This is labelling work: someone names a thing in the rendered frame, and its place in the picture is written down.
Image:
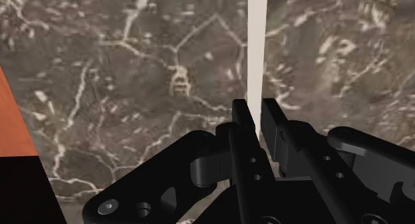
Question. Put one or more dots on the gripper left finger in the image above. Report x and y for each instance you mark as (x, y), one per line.
(201, 165)

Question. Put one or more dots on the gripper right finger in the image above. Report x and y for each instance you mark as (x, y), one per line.
(301, 145)

